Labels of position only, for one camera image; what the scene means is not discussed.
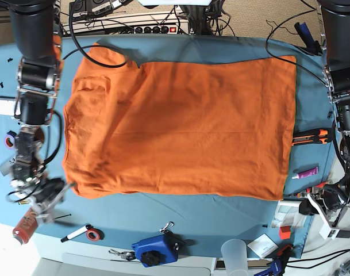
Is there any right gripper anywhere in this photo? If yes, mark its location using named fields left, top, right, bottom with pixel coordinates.
left=6, top=177, right=76, bottom=225

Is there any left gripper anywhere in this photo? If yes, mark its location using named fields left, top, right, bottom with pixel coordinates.
left=297, top=180, right=350, bottom=239

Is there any orange t-shirt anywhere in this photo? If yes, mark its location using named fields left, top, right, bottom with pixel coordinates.
left=62, top=47, right=297, bottom=201

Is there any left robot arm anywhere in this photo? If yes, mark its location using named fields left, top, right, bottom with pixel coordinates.
left=305, top=1, right=350, bottom=239

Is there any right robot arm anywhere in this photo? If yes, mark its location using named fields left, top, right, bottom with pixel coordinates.
left=6, top=1, right=70, bottom=224

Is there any small red cube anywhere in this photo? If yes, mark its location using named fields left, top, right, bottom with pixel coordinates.
left=279, top=226, right=291, bottom=240

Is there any thin black rod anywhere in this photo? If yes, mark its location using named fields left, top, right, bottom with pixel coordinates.
left=54, top=214, right=71, bottom=220

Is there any purple tube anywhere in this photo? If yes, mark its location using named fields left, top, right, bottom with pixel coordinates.
left=292, top=167, right=318, bottom=179

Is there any red drink can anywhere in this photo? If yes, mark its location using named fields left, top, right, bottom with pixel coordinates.
left=13, top=208, right=38, bottom=245

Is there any black power brick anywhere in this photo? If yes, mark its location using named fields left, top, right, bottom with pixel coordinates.
left=336, top=229, right=350, bottom=239

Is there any grey remote control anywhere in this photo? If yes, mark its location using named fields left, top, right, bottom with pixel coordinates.
left=0, top=156, right=16, bottom=176

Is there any white marker pen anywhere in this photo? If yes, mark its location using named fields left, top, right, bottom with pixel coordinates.
left=60, top=224, right=92, bottom=243

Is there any white card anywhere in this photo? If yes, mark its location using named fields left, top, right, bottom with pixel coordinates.
left=247, top=233, right=278, bottom=258

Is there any purple tape roll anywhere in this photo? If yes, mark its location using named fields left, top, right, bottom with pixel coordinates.
left=4, top=131, right=17, bottom=149

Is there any red tape roll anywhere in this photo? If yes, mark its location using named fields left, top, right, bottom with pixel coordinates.
left=86, top=228, right=104, bottom=242

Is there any blue table cloth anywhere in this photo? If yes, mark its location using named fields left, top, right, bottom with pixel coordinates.
left=0, top=34, right=335, bottom=257

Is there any blue spring clamp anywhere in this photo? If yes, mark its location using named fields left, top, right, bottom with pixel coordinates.
left=255, top=244, right=293, bottom=276

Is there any orange black utility knife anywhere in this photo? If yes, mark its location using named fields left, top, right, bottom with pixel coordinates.
left=291, top=128, right=332, bottom=146

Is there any clear plastic cup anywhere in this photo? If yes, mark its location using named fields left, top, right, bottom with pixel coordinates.
left=221, top=239, right=248, bottom=276

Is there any white rectangular box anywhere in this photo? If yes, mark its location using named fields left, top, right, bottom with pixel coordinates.
left=0, top=97, right=20, bottom=116

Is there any silver key clip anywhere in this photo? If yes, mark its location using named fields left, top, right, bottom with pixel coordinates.
left=109, top=249, right=136, bottom=262

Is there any silver carabiner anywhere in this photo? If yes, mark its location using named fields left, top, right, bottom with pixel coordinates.
left=159, top=221, right=174, bottom=234

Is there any blue plastic clamp block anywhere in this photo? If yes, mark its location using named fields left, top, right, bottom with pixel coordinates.
left=132, top=231, right=186, bottom=267

